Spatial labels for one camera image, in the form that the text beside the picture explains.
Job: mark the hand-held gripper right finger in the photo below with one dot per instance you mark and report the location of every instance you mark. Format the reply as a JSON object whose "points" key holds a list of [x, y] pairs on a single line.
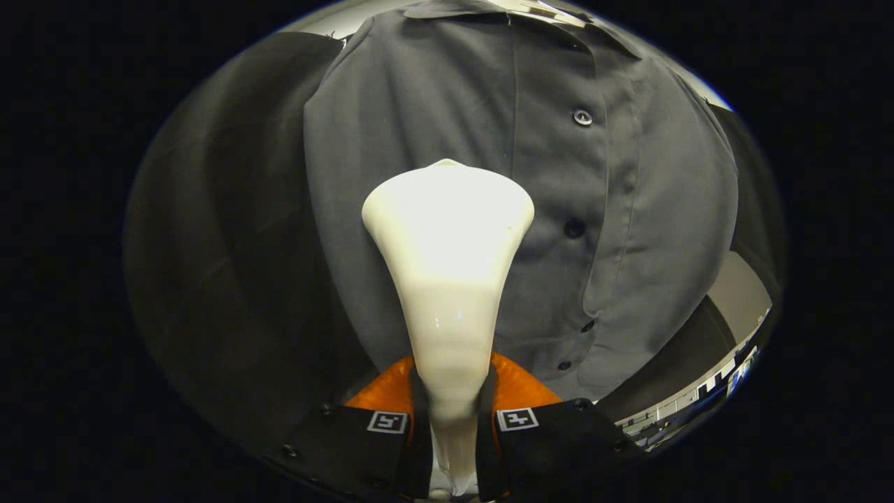
{"points": [[487, 454]]}

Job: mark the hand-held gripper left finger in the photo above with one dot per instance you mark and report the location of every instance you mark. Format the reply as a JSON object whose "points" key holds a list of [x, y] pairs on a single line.
{"points": [[421, 461]]}

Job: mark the gray button shirt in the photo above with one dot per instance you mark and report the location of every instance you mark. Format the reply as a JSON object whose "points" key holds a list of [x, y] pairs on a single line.
{"points": [[433, 98]]}

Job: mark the cream clothes hanger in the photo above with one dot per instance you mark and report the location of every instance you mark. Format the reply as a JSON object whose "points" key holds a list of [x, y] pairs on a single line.
{"points": [[541, 8]]}

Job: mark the cluttered white desk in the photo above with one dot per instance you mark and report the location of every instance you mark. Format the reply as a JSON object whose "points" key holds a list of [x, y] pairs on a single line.
{"points": [[742, 370]]}

